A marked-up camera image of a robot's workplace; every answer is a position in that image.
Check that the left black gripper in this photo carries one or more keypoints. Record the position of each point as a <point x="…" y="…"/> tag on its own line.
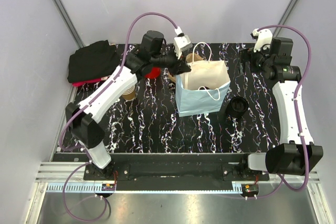
<point x="180" y="66"/>

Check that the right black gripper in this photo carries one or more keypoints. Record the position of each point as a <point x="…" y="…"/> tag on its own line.
<point x="247" y="55"/>

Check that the light blue paper bag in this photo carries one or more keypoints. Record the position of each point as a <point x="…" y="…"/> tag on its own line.
<point x="190" y="100"/>

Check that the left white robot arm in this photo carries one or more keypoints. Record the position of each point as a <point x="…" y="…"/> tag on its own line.
<point x="83" y="118"/>

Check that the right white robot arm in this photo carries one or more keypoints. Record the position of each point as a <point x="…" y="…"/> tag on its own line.
<point x="296" y="152"/>

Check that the red cup holder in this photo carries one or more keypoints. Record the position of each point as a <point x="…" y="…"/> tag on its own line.
<point x="155" y="72"/>

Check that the stack of black cup lids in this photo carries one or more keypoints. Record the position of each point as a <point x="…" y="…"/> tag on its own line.
<point x="237" y="107"/>

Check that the stack of brown paper cups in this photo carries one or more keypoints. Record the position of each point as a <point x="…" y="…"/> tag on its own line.
<point x="129" y="94"/>

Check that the black marble pattern mat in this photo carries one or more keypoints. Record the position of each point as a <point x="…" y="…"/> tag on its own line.
<point x="150" y="122"/>

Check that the black folded cloth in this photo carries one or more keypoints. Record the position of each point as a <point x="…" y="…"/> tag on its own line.
<point x="93" y="62"/>

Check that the pink cloth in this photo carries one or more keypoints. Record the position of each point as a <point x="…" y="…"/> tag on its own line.
<point x="81" y="83"/>

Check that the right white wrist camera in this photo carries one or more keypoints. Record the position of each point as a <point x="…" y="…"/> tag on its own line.
<point x="263" y="39"/>

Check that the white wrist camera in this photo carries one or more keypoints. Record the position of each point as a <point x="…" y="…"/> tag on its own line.
<point x="263" y="39"/>
<point x="181" y="42"/>

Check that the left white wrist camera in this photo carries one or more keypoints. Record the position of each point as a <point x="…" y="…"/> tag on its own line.
<point x="181" y="42"/>

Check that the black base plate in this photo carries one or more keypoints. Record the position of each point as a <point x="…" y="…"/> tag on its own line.
<point x="203" y="172"/>

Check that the aluminium frame rail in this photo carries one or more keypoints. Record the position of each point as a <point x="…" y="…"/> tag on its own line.
<point x="173" y="192"/>

